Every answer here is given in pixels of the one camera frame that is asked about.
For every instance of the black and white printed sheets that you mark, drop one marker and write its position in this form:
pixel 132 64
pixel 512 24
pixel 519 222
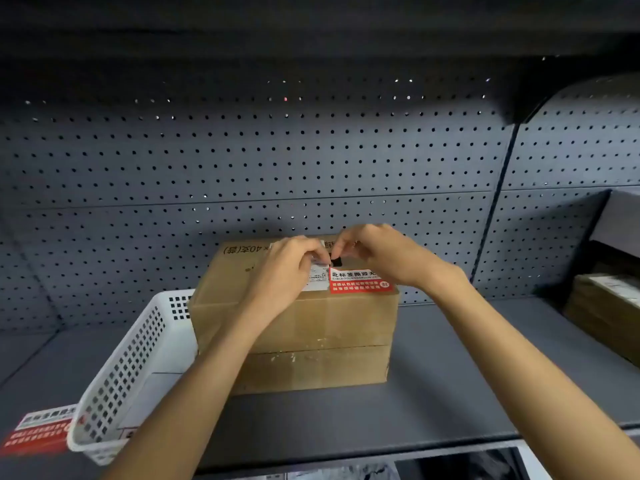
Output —
pixel 450 467

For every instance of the white label on box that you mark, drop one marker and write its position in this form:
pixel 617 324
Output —
pixel 315 282

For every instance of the grey overhead shelf board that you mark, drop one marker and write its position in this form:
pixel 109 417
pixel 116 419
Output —
pixel 300 24

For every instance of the red and white loose sticker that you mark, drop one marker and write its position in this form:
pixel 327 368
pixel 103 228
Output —
pixel 37 429

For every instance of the small black tag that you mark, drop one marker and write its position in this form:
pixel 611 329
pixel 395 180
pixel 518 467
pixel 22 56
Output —
pixel 335 258

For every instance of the person's left hand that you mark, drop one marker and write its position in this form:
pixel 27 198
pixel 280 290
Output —
pixel 280 274

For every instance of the person's right hand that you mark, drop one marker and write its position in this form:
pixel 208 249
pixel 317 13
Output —
pixel 400 259

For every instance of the person's left fingers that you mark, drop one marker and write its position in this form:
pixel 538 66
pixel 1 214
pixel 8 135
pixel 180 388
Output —
pixel 312 247

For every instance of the white paper sheet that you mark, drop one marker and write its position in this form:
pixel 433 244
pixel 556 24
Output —
pixel 150 399

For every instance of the person's right forearm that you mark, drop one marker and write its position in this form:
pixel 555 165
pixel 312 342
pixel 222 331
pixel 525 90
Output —
pixel 525 374

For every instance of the grey side shelf board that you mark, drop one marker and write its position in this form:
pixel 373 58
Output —
pixel 620 214

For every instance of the red and white box label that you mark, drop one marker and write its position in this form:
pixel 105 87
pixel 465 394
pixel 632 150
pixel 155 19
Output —
pixel 362 282

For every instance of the wide grey pegboard panel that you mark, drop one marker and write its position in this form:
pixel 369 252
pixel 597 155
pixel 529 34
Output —
pixel 250 159

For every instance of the brown cardboard box, white label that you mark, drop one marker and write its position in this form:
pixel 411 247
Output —
pixel 610 314

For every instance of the person's right fingers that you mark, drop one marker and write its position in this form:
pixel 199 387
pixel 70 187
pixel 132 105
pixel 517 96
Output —
pixel 357 239

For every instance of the large brown cardboard box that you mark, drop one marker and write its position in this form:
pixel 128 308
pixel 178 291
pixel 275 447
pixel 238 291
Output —
pixel 320 319

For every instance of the narrow grey pegboard panel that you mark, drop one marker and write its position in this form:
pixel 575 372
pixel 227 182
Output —
pixel 560 194

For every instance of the person's left forearm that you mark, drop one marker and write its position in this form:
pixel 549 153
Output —
pixel 200 394

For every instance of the flat brown cardboard box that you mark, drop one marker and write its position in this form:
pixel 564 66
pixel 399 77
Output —
pixel 310 369

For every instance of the white perforated plastic basket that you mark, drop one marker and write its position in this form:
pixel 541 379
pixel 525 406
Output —
pixel 135 364

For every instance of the dark shelf bracket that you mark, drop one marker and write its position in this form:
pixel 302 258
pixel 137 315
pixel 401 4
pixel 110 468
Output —
pixel 525 89

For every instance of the grey metal shelf board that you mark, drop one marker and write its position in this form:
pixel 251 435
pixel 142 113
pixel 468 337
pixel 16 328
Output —
pixel 425 394

